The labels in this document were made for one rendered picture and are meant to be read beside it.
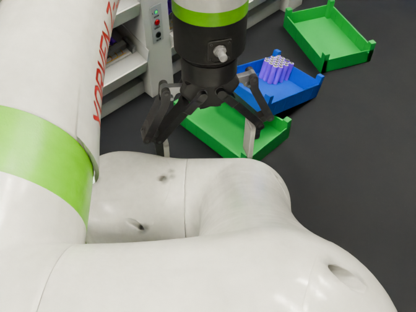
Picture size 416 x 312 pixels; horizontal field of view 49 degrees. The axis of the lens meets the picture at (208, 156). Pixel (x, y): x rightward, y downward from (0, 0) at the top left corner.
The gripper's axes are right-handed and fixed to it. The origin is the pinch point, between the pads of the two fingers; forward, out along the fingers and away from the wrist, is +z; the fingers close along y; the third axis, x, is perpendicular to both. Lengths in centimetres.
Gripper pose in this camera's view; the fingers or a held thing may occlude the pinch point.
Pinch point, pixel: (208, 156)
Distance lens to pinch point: 74.1
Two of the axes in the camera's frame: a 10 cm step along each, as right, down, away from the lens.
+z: -0.1, 6.9, 7.3
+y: 9.7, -1.8, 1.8
